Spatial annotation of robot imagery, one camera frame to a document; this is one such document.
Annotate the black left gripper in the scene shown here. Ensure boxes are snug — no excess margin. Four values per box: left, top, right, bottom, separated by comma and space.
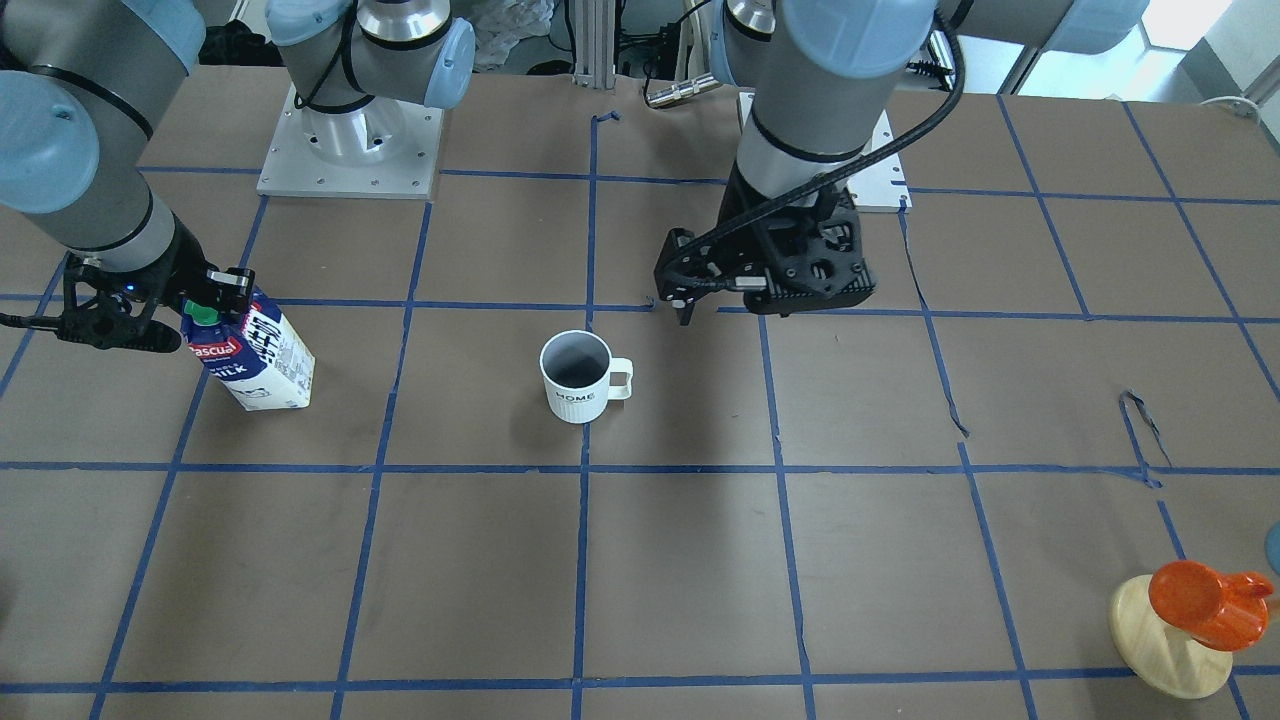
653, 183, 876, 325

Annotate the aluminium frame post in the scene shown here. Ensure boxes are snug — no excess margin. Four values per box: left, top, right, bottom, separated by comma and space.
566, 1, 621, 92

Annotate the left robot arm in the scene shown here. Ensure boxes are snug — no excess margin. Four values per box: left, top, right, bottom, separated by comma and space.
653, 1, 1147, 325

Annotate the blue white milk carton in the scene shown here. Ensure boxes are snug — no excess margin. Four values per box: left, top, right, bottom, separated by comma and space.
180, 287, 315, 411

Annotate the blue-grey cup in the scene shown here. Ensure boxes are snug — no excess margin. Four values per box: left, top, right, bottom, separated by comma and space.
1263, 521, 1280, 575

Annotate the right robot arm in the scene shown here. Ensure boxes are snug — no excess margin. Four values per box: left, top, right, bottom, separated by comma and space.
3, 1, 476, 354

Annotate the black braided cable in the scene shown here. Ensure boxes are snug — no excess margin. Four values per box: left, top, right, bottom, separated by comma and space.
680, 35, 968, 261

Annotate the white HOME mug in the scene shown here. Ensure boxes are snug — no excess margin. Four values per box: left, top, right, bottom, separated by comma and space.
538, 331, 634, 424

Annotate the orange cup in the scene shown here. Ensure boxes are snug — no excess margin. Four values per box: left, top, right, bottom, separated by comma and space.
1147, 560, 1275, 652

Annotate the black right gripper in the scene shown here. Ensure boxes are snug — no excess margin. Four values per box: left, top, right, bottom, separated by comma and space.
55, 222, 256, 354

